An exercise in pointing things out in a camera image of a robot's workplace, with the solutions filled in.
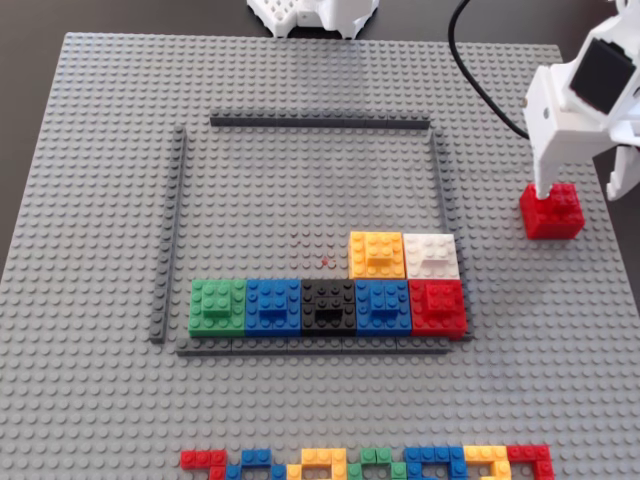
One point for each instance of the black brick cube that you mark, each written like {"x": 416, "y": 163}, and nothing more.
{"x": 327, "y": 300}

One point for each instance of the yellow brick letter B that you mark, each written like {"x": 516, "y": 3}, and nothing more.
{"x": 320, "y": 456}

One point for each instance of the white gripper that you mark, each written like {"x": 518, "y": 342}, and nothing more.
{"x": 555, "y": 142}

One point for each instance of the red brick letter t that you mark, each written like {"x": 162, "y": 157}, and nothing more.
{"x": 200, "y": 459}

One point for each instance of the blue brick letter G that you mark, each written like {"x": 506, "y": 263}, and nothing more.
{"x": 430, "y": 455}

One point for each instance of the yellow brick letter E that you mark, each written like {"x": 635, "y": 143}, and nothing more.
{"x": 482, "y": 454}

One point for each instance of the green brick cube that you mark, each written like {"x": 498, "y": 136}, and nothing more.
{"x": 217, "y": 307}

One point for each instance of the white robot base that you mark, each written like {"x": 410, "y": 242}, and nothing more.
{"x": 340, "y": 15}

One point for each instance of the white brick cube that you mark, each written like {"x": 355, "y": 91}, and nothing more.
{"x": 430, "y": 255}

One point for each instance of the yellow brick cube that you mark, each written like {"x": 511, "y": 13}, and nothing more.
{"x": 377, "y": 255}

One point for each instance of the blue brick cube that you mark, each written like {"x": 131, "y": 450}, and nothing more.
{"x": 272, "y": 307}
{"x": 382, "y": 307}

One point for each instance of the dark grey brick wall strip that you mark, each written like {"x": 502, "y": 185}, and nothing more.
{"x": 170, "y": 225}
{"x": 300, "y": 346}
{"x": 440, "y": 175}
{"x": 300, "y": 120}

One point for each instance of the grey studded baseplate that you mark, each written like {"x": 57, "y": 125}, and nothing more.
{"x": 100, "y": 200}

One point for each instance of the blue brick letter o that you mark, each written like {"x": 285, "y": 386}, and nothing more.
{"x": 255, "y": 457}

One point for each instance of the red brick letter L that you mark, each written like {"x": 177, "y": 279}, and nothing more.
{"x": 530, "y": 452}

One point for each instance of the green brick letter o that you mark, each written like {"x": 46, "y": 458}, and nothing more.
{"x": 375, "y": 455}

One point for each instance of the red brick cube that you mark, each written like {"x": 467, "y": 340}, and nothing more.
{"x": 437, "y": 310}
{"x": 555, "y": 220}

